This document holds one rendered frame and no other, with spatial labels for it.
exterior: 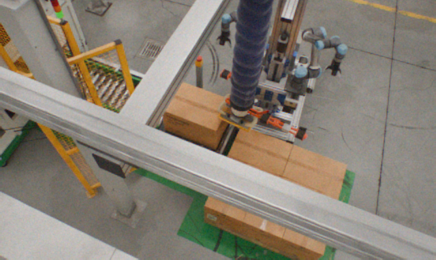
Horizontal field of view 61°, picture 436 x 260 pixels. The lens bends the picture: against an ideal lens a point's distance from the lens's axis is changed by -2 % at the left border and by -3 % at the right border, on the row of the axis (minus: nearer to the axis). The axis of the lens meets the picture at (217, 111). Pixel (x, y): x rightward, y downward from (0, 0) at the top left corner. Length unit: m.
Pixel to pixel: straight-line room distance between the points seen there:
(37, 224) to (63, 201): 3.63
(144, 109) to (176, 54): 0.26
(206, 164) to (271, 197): 0.19
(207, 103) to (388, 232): 2.97
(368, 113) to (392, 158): 0.68
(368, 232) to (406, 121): 4.52
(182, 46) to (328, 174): 2.90
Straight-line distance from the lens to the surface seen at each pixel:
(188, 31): 1.47
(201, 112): 3.72
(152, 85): 1.31
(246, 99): 3.23
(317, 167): 4.06
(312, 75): 3.79
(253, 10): 2.45
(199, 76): 4.23
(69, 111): 1.11
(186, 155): 0.99
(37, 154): 4.99
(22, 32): 1.93
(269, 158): 3.98
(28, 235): 0.99
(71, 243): 0.95
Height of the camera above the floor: 4.09
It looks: 57 degrees down
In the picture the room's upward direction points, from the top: 3 degrees clockwise
